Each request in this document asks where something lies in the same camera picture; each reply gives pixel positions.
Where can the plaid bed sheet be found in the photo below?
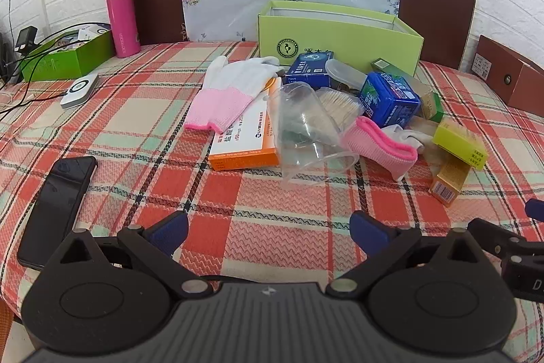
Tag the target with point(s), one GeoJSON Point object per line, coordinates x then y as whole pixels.
{"type": "Point", "coordinates": [127, 159]}

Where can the brown cardboard box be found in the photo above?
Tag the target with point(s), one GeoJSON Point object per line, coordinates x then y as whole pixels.
{"type": "Point", "coordinates": [510, 69]}

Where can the black power adapter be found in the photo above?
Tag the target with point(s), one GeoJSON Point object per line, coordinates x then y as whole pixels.
{"type": "Point", "coordinates": [25, 39]}

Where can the orange medicine box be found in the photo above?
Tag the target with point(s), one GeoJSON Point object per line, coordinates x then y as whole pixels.
{"type": "Point", "coordinates": [244, 142]}

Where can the green box with small items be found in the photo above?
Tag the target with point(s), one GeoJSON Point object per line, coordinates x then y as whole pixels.
{"type": "Point", "coordinates": [63, 63]}

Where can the bag of cotton swabs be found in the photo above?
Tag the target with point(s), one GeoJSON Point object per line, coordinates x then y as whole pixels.
{"type": "Point", "coordinates": [340, 105]}

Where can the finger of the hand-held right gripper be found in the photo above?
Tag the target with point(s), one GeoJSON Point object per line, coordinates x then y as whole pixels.
{"type": "Point", "coordinates": [535, 210]}
{"type": "Point", "coordinates": [495, 237]}

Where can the white glove with pink cuff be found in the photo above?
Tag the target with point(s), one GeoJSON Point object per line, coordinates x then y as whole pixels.
{"type": "Point", "coordinates": [229, 91]}
{"type": "Point", "coordinates": [378, 146]}

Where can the large blue box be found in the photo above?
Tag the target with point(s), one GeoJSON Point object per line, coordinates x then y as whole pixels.
{"type": "Point", "coordinates": [389, 101]}

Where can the clear plastic container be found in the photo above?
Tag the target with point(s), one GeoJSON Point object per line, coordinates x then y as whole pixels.
{"type": "Point", "coordinates": [346, 71]}

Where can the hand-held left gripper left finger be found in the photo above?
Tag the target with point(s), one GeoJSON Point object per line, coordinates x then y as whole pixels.
{"type": "Point", "coordinates": [170, 230]}

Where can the black smartphone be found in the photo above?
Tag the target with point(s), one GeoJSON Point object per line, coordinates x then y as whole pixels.
{"type": "Point", "coordinates": [57, 210]}

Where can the clear plastic cup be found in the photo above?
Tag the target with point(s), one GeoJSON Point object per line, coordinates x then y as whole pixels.
{"type": "Point", "coordinates": [323, 163]}
{"type": "Point", "coordinates": [301, 112]}

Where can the gold green small box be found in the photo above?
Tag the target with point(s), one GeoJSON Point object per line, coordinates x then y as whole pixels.
{"type": "Point", "coordinates": [432, 105]}

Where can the light green cardboard box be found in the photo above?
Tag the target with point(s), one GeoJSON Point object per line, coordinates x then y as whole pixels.
{"type": "Point", "coordinates": [361, 40]}

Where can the small blue box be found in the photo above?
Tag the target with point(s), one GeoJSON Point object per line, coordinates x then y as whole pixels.
{"type": "Point", "coordinates": [308, 69]}

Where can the pink thermos bottle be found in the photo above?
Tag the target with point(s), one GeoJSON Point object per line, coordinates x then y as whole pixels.
{"type": "Point", "coordinates": [122, 18]}

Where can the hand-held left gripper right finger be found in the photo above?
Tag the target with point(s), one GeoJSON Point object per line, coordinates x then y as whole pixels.
{"type": "Point", "coordinates": [369, 232]}

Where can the yellow green box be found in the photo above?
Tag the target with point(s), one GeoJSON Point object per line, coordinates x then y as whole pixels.
{"type": "Point", "coordinates": [459, 142]}

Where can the orange gold box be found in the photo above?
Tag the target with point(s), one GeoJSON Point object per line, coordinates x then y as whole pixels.
{"type": "Point", "coordinates": [448, 182]}

